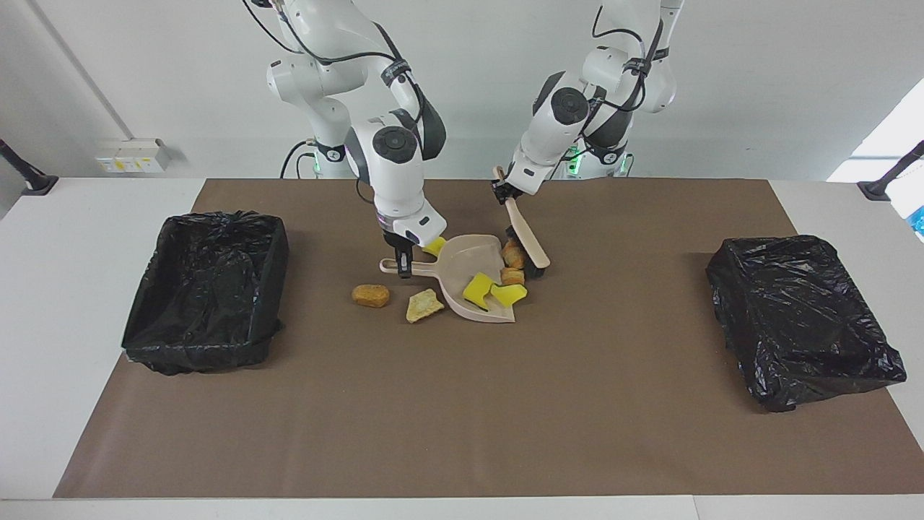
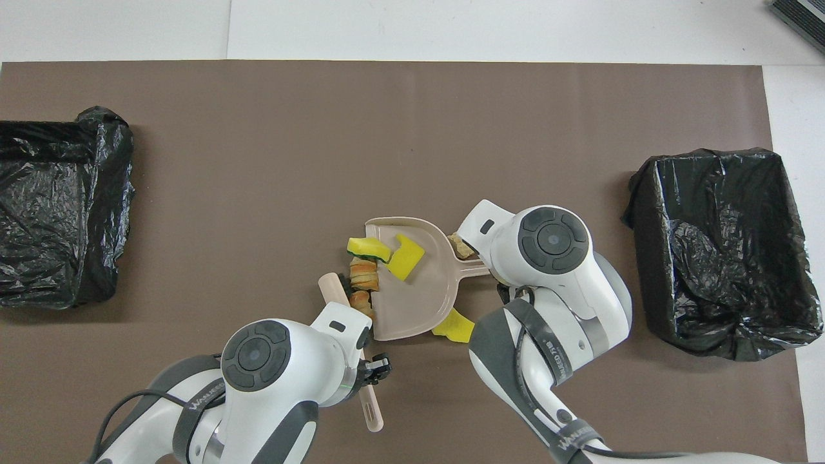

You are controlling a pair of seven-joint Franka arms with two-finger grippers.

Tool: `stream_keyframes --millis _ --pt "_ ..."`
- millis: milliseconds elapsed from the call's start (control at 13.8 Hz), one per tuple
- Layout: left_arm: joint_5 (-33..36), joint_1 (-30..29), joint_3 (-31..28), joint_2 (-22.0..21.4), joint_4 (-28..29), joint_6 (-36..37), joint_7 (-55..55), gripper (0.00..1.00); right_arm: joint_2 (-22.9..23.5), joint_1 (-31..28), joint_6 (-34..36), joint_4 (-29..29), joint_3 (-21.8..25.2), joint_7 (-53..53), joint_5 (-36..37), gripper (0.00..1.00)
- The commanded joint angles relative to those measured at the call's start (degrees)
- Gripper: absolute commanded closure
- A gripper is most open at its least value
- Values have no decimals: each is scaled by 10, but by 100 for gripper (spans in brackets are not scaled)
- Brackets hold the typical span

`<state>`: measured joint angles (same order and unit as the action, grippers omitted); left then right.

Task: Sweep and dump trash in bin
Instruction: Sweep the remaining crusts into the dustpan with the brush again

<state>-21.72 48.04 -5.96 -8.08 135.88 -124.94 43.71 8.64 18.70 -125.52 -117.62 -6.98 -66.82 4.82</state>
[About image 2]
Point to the orange striped bread piece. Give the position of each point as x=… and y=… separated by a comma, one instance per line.
x=364, y=274

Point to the large yellow sponge piece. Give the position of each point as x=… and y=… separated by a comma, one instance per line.
x=406, y=258

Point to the yellow green sponge piece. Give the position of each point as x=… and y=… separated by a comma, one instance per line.
x=367, y=248

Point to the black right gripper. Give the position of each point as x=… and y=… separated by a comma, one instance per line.
x=506, y=292

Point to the beige ridged bread piece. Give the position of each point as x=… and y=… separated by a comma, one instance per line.
x=362, y=304

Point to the pink plastic dustpan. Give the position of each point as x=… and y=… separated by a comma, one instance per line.
x=419, y=303

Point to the dark ribbed device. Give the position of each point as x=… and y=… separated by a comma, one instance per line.
x=802, y=18

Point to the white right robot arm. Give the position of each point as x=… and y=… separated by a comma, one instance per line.
x=554, y=238

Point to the brown paper table mat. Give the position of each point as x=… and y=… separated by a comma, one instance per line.
x=258, y=161

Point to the bin with black bag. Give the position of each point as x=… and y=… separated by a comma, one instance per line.
x=51, y=206
x=709, y=258

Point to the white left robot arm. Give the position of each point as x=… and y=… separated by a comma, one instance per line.
x=258, y=354

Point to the beige rough foam chunk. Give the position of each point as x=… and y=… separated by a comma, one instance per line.
x=459, y=246

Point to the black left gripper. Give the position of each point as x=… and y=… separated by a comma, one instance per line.
x=362, y=372

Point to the pink brush black bristles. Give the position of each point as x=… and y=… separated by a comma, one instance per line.
x=332, y=290

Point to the small yellow sponge piece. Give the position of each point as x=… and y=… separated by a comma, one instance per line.
x=454, y=328

